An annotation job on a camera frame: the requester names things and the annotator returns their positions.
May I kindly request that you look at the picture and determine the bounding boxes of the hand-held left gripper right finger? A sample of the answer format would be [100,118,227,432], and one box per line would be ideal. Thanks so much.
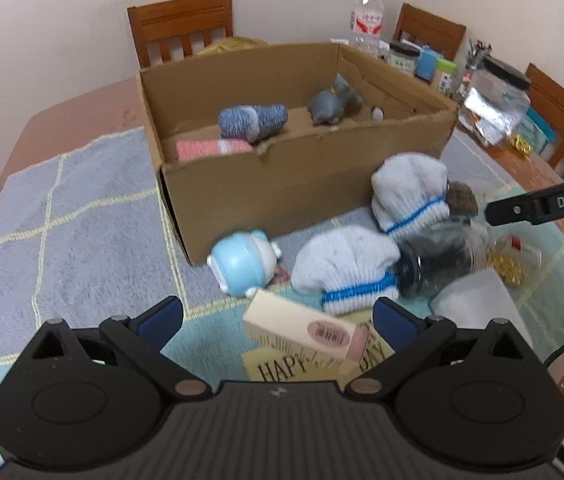
[344,296,540,403]

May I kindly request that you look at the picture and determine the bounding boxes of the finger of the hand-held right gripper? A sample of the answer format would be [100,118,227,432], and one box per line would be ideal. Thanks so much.
[484,172,564,227]

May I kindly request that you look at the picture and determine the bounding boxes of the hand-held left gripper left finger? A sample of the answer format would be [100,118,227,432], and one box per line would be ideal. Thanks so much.
[19,296,213,402]

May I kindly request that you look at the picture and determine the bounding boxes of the bottle of yellow capsules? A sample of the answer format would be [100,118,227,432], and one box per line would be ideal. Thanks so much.
[484,235,543,286]

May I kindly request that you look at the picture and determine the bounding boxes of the clear jar brown contents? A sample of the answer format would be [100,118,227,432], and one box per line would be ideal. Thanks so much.
[446,180,488,221]

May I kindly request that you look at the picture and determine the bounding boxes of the clear jar dark contents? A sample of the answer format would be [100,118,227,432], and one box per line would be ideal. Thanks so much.
[394,225,493,300]

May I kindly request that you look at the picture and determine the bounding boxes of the white blue-striped sock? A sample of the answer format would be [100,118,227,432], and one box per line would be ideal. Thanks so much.
[371,154,452,235]
[290,225,403,317]

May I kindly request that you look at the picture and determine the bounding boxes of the small beige box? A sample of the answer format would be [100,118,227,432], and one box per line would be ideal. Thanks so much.
[242,287,371,367]

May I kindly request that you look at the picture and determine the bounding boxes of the light blue round toy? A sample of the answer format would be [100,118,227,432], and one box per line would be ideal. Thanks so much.
[207,230,283,297]

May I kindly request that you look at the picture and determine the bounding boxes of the yellow card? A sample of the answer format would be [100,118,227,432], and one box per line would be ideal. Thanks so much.
[242,310,395,386]

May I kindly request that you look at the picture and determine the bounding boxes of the brown cardboard box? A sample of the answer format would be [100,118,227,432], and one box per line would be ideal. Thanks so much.
[136,42,460,267]

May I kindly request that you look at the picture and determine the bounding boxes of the pink knitted cloth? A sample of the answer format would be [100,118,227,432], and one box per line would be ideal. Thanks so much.
[175,138,253,162]

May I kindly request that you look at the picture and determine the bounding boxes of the blue knitted cloth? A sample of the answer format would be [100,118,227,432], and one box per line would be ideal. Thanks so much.
[218,104,290,143]

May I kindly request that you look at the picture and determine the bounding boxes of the grey toy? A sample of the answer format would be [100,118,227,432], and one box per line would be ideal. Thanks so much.
[306,74,364,127]

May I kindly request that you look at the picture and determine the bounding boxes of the gold ornament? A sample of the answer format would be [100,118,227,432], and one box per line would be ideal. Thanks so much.
[509,133,533,156]

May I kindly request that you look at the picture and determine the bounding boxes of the teal packet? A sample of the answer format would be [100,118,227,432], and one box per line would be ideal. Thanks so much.
[524,107,558,156]

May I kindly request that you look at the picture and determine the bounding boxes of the silver blister packs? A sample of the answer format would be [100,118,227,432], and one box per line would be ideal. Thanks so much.
[457,87,513,148]

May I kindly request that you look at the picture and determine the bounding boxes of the blue checked table cloth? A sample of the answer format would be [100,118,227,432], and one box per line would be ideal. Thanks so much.
[0,126,564,480]

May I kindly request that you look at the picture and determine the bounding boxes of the large clear jar black lid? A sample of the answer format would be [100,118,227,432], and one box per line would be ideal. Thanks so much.
[472,55,533,133]

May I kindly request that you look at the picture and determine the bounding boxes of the container with green lid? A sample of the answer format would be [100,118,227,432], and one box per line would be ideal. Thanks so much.
[432,58,458,96]

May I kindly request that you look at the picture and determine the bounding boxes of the holder of pens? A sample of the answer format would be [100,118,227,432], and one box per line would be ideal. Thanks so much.
[459,38,493,96]

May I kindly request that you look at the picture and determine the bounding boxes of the blue container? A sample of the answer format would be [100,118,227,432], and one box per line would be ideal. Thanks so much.
[414,45,438,83]

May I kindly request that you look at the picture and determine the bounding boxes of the small jar black lid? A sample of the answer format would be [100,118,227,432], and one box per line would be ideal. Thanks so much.
[387,41,421,78]

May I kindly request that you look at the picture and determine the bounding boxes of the clear water bottle red label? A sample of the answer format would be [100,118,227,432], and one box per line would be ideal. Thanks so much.
[351,0,385,58]

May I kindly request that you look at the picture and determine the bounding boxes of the yellow cloth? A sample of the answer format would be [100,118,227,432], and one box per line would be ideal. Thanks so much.
[194,36,269,57]

